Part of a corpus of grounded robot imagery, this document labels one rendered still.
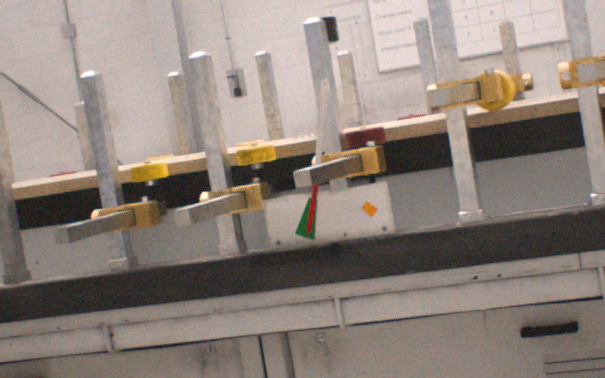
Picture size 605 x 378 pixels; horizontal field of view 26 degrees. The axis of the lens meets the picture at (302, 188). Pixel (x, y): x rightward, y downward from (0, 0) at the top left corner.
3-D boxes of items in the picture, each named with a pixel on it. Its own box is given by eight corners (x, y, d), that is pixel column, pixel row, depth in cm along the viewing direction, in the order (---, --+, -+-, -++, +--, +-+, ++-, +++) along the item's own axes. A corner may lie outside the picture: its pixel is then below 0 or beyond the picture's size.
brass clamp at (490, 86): (498, 100, 247) (494, 73, 246) (428, 112, 251) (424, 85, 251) (504, 99, 253) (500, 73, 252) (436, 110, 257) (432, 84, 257)
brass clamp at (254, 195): (262, 209, 264) (258, 184, 264) (200, 218, 269) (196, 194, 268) (273, 206, 270) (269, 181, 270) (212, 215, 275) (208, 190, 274)
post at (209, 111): (244, 286, 269) (203, 50, 266) (228, 288, 270) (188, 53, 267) (250, 283, 272) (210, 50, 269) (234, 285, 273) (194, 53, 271)
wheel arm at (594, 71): (599, 80, 214) (596, 58, 214) (577, 84, 215) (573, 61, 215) (628, 73, 261) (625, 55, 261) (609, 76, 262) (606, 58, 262)
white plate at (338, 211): (394, 233, 256) (386, 182, 256) (270, 250, 265) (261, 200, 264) (395, 233, 257) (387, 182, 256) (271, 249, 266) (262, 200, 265)
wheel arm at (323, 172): (313, 191, 228) (309, 166, 228) (295, 193, 230) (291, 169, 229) (381, 168, 269) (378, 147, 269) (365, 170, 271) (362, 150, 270)
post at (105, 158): (133, 298, 277) (93, 70, 275) (118, 300, 278) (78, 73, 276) (140, 295, 280) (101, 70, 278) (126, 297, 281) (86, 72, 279)
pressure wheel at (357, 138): (386, 182, 263) (377, 124, 263) (348, 187, 266) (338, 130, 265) (397, 178, 271) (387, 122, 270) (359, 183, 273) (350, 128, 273)
